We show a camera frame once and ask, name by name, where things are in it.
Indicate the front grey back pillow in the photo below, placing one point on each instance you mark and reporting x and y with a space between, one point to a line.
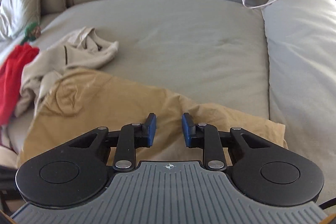
16 15

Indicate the cream white garment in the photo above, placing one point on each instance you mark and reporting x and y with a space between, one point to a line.
80 48

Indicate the khaki jacket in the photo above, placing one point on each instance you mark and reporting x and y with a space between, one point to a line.
85 99

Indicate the grey sofa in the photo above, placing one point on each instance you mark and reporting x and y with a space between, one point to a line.
211 51

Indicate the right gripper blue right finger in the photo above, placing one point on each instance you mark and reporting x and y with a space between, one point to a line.
189 129

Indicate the red shirt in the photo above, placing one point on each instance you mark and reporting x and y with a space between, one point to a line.
11 73

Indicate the grey right seat cushion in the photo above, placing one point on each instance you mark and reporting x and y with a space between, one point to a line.
301 48

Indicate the green massage hammer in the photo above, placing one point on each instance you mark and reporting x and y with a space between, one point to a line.
32 32

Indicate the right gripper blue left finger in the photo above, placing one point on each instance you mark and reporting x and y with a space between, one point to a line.
148 130

